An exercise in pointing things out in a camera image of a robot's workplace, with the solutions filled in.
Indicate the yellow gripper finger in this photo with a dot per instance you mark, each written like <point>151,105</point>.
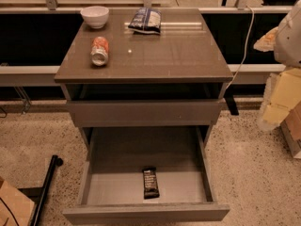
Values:
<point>267,42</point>
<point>282,94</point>

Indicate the dark rxbar chocolate bar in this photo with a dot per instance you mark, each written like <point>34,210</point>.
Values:
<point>151,189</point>

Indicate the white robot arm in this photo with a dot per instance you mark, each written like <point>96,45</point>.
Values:
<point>287,49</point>

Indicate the closed grey upper drawer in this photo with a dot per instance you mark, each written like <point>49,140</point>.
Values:
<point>143,113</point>

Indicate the grey drawer cabinet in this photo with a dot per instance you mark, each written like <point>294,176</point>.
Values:
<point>182,63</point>

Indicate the open grey middle drawer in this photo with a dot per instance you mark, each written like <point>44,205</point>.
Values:
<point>112,187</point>

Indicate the cardboard box right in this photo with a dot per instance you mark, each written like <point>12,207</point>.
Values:
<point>291,128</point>

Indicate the cardboard box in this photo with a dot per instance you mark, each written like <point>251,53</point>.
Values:
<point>15,208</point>
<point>291,128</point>

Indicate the blue white chip bag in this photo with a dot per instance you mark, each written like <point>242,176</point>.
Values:
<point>146,21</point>

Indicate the orange soda can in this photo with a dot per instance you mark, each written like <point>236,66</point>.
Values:
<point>99,51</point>

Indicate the white ceramic bowl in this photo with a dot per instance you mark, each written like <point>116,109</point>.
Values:
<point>95,16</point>

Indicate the black metal leg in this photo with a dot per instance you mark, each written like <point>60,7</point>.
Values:
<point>39,194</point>

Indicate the cardboard box bottom left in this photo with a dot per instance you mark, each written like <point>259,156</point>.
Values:
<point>15,208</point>

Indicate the grey horizontal rail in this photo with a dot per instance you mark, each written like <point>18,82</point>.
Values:
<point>35,76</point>

